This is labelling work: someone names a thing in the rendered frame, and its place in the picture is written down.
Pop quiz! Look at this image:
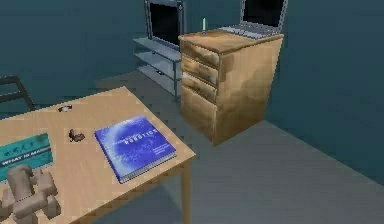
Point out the blue spiral-bound book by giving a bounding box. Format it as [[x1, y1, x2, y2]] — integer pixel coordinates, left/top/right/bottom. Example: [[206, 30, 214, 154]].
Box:
[[93, 115, 178, 185]]

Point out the grey metal shelf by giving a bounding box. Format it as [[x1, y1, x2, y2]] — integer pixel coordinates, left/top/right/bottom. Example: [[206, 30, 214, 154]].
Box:
[[132, 37, 184, 98]]

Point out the wooden chest of drawers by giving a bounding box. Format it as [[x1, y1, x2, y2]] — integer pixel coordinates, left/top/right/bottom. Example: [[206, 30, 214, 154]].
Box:
[[178, 28, 285, 147]]

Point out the beige blocky statue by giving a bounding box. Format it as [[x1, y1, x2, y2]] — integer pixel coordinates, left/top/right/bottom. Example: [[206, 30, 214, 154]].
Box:
[[0, 163, 62, 224]]

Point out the light wooden table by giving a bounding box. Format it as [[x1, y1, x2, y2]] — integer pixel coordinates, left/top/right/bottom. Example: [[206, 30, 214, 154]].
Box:
[[0, 85, 197, 224]]

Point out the black television set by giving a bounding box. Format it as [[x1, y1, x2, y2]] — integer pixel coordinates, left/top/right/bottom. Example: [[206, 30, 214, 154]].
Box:
[[143, 0, 185, 52]]

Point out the grey laptop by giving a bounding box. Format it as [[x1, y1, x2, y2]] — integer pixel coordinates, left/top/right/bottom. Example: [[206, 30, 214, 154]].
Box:
[[218, 0, 289, 40]]

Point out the black chair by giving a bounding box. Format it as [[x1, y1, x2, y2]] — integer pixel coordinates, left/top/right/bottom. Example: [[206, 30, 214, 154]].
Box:
[[0, 74, 36, 113]]

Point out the teal book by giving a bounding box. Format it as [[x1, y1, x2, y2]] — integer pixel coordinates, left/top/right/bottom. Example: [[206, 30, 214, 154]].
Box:
[[0, 132, 55, 183]]

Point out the small brown key ring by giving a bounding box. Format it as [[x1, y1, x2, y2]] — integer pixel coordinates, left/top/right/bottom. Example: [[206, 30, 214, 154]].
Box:
[[68, 128, 86, 143]]

